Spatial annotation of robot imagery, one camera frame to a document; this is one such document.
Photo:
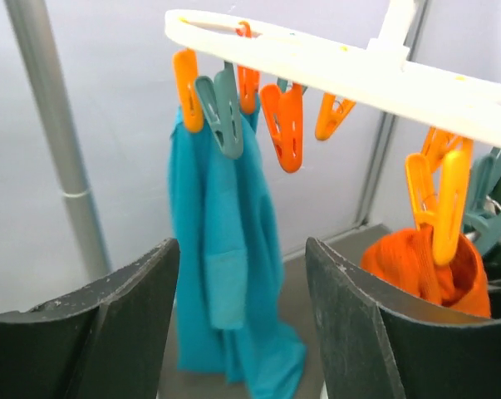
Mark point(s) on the teal cloth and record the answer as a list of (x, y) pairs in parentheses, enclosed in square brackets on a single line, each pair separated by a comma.
[(230, 266)]

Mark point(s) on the white clip hanger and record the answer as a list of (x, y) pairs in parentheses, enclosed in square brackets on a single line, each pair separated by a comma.
[(227, 65)]

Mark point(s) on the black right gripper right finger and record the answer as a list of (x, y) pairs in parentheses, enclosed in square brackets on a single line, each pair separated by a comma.
[(377, 341)]

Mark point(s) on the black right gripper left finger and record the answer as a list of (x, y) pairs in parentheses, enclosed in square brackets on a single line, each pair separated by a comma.
[(104, 340)]

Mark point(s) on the grey metal clothes rack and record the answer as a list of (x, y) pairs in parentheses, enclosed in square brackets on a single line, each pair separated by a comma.
[(31, 24)]

